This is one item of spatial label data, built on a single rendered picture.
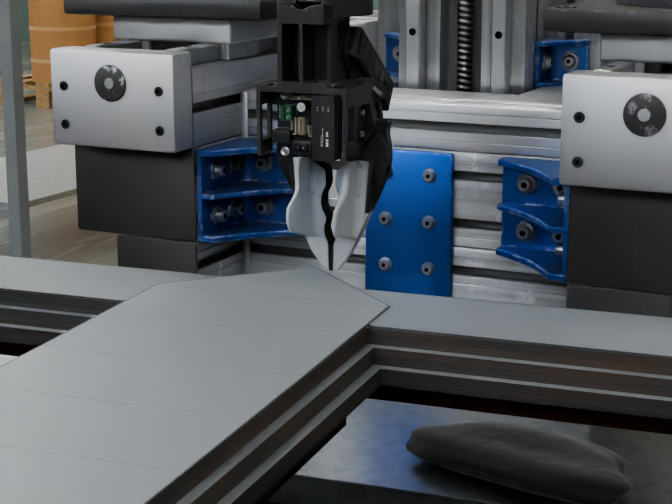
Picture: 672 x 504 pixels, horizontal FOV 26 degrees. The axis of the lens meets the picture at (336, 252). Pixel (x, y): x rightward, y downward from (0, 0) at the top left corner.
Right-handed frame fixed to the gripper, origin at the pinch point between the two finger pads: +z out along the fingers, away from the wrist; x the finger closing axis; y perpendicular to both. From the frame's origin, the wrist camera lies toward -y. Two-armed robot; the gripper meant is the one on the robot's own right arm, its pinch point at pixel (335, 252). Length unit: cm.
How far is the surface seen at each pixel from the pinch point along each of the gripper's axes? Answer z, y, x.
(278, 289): 0.5, 10.4, -0.6
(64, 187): 62, -306, -208
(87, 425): 0.6, 40.1, 0.7
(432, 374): 3.0, 18.2, 13.4
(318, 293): 0.5, 10.4, 2.6
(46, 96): 78, -623, -408
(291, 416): 1.9, 31.8, 9.1
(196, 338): 0.6, 23.5, -0.8
